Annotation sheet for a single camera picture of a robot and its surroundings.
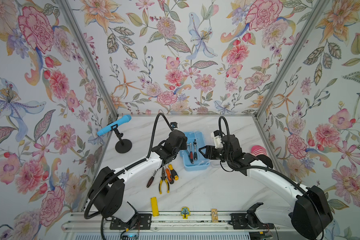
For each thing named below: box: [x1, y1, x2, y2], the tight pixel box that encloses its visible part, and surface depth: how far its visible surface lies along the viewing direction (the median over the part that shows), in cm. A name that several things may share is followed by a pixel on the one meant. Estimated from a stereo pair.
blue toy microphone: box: [97, 115, 132, 136], surface depth 87 cm
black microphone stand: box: [110, 123, 133, 154], surface depth 103 cm
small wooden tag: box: [211, 208, 219, 223], surface depth 77 cm
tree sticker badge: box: [180, 206, 191, 219], surface depth 78 cm
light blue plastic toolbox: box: [180, 131, 210, 171], surface depth 96 cm
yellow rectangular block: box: [151, 197, 159, 217], surface depth 80 cm
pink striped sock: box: [251, 145, 269, 157], surface depth 95 cm
